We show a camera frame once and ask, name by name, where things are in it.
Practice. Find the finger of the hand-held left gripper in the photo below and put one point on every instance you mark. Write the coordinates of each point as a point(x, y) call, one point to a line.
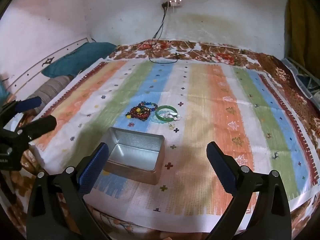
point(42, 126)
point(27, 104)

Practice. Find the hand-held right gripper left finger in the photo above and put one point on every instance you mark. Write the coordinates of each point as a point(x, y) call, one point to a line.
point(93, 172)

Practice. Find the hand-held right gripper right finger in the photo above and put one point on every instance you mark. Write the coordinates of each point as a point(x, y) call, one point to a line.
point(222, 170)

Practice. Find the silver metal tin box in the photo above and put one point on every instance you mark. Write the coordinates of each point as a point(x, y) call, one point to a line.
point(135, 152)

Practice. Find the green bangle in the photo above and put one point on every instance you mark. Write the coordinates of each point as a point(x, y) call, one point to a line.
point(160, 110)

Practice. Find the grey striped pillow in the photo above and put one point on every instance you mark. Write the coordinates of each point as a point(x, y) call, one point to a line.
point(53, 86)

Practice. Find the white headboard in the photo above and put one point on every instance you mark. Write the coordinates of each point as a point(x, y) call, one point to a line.
point(30, 62)

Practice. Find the teal pillow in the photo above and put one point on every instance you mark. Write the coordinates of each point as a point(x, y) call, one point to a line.
point(80, 57)

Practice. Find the striped colourful cloth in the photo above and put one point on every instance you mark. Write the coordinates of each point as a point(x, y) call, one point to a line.
point(212, 100)

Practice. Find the brown floral blanket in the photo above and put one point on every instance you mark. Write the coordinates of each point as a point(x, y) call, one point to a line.
point(217, 52)

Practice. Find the clear plastic bin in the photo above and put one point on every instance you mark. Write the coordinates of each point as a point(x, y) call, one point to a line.
point(303, 76)

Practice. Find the yellow curtain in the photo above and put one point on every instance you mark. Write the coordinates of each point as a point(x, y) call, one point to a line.
point(302, 22)

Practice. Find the white power strip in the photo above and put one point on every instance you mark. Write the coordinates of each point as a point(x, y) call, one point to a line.
point(175, 3)

